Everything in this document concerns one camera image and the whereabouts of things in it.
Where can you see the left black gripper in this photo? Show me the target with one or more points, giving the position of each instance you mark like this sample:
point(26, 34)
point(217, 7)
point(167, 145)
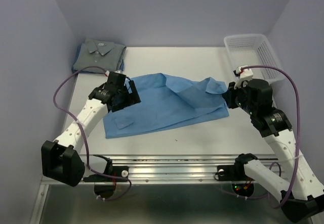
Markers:
point(129, 100)

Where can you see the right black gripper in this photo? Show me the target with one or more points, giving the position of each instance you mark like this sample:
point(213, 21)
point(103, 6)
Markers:
point(229, 94)

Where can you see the light blue long sleeve shirt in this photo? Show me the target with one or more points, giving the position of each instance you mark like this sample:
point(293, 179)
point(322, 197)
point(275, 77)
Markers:
point(168, 102)

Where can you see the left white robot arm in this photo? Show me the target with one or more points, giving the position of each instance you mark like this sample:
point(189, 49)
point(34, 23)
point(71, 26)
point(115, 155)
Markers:
point(60, 157)

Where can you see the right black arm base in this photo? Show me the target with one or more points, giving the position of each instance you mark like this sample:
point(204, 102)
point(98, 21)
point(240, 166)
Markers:
point(230, 173)

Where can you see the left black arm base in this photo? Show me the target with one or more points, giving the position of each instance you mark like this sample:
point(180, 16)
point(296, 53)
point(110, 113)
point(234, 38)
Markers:
point(116, 171)

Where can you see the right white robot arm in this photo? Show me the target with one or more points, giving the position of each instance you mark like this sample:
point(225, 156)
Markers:
point(302, 196)

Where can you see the white plastic basket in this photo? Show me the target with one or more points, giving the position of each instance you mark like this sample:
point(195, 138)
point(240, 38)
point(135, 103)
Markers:
point(251, 50)

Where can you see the folded grey shirt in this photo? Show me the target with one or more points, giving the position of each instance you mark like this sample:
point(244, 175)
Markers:
point(96, 45)

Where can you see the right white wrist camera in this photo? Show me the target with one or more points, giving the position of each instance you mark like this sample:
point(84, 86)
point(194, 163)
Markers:
point(243, 73)

